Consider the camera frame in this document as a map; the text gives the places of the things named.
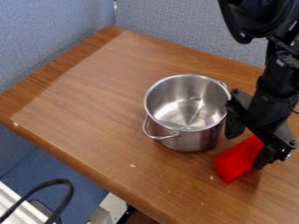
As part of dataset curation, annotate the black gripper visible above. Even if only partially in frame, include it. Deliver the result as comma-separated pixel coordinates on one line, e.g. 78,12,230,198
224,88,299,170

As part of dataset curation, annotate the red block object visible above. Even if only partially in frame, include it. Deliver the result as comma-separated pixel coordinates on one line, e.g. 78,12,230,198
212,136,264,183

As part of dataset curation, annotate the metal pot with handle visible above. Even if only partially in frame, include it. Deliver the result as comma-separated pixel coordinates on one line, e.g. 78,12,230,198
143,73,231,152

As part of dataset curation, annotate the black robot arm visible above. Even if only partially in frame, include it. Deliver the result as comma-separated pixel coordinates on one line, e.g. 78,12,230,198
218,0,299,170

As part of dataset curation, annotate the black cable loop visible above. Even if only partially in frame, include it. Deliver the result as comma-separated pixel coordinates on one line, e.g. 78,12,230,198
0,178,75,224

